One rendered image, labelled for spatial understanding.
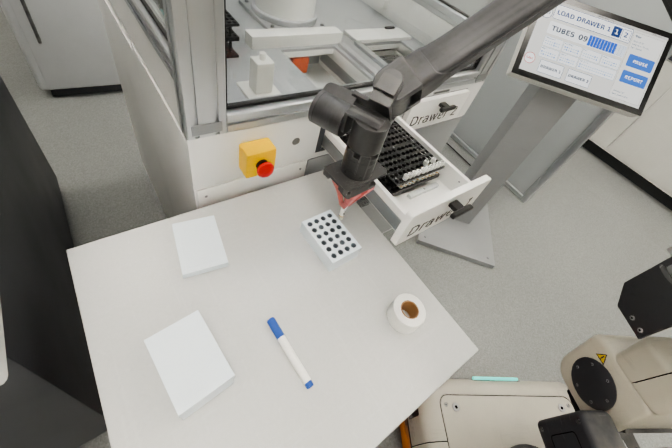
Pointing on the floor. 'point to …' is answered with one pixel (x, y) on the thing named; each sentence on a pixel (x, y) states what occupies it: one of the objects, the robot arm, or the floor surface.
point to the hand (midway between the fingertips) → (345, 202)
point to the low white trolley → (356, 346)
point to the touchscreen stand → (462, 246)
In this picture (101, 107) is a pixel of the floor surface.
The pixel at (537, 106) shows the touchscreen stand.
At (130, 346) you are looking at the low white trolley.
